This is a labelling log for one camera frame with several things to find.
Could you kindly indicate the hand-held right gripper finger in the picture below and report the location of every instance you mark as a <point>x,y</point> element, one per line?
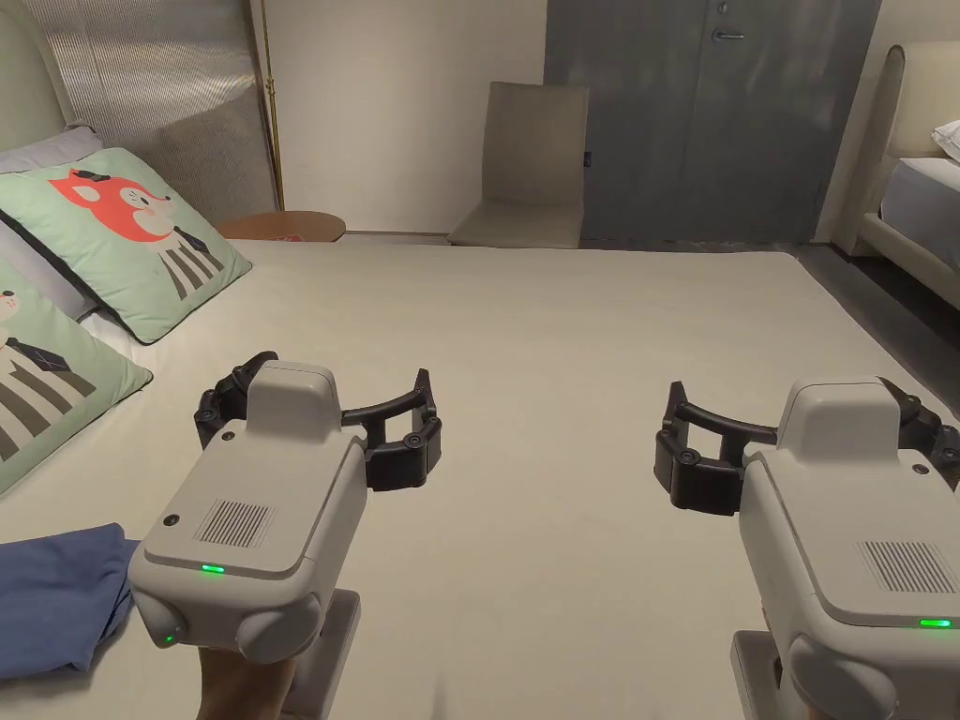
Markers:
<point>930,442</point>
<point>697,472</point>

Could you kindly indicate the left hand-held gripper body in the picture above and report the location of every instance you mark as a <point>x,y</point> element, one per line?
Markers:
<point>247,510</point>

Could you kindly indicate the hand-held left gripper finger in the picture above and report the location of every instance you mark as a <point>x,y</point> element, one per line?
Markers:
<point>409,450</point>
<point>221,405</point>

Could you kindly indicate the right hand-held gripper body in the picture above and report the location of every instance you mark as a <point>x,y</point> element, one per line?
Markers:
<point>847,540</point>

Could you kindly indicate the person's left hand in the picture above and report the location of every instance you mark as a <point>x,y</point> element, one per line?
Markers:
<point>240,690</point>

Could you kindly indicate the green cushion with bear print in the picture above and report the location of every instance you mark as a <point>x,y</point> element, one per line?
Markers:
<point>52,390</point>

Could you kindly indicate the bed with beige sheet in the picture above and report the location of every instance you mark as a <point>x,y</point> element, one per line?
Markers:
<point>540,330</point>

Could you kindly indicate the green cushion with fox print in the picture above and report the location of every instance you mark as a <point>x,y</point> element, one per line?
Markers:
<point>120,240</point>

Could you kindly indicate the blue garment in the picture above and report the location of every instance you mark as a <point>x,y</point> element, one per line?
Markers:
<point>52,592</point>

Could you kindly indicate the grey pillow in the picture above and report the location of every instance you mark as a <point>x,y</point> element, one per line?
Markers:
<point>52,146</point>
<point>45,281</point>

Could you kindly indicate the cream upholstered bed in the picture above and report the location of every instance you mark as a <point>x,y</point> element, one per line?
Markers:
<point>915,202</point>

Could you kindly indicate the white pillow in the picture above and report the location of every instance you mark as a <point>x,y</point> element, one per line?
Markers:
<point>949,139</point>

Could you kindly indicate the brass floor lamp pole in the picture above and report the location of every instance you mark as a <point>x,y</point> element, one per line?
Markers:
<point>274,105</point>

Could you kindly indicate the grey double door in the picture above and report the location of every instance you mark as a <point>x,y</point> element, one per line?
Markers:
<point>697,135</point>

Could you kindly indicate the pale padded headboard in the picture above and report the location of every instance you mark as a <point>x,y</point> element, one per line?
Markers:
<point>26,75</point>

